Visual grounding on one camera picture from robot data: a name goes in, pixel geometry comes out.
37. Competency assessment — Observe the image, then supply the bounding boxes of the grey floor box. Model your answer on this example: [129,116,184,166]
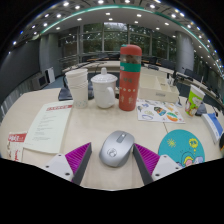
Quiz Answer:
[31,73,48,91]

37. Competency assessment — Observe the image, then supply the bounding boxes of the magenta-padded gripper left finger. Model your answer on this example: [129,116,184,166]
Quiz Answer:
[42,142,93,186]

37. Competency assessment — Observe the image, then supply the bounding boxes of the black desk microphone unit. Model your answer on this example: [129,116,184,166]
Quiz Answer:
[57,74,95,102]
[194,101,208,117]

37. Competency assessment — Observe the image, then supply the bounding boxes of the blue and white book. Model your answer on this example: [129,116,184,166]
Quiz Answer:
[200,112,224,144]

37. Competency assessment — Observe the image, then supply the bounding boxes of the round teal cartoon mouse pad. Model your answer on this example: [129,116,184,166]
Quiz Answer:
[157,129,206,168]

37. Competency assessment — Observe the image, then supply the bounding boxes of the beige wooden tray box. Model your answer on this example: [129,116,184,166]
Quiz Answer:
[138,72,181,104]

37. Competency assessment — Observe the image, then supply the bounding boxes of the cream paper document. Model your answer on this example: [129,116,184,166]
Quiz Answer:
[22,99,74,155]

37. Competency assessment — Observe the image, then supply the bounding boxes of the group of dark office chairs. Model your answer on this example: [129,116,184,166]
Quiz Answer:
[143,54,221,94]

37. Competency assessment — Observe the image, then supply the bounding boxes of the colourful sticker sheet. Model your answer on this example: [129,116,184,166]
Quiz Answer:
[136,98,186,125]

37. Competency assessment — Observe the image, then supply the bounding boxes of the group of ceiling lights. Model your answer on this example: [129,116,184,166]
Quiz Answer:
[11,0,224,68]

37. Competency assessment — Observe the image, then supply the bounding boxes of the red drink bottle green band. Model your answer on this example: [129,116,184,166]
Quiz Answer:
[118,43,143,112]

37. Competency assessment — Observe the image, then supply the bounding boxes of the green printed paper cup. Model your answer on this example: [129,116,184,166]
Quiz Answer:
[184,84,206,117]

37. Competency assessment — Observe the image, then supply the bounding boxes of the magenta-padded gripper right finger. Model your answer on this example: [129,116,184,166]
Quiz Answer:
[132,142,183,186]

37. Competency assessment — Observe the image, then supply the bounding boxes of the black handheld microphone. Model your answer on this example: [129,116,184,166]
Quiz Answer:
[218,133,224,158]

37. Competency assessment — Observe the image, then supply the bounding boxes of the stack of white paper cups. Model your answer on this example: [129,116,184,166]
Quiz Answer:
[64,68,90,109]

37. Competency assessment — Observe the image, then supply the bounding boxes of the silver grey computer mouse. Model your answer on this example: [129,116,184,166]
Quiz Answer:
[98,130,136,168]

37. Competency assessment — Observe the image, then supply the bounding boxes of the white floor appliance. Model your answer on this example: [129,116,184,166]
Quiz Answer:
[44,66,56,84]

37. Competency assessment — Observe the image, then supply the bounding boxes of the red and white leaflet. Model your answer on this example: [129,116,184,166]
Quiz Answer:
[5,130,28,163]

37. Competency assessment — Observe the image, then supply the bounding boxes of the white lidded ceramic mug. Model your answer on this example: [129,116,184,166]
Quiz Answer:
[90,67,119,110]

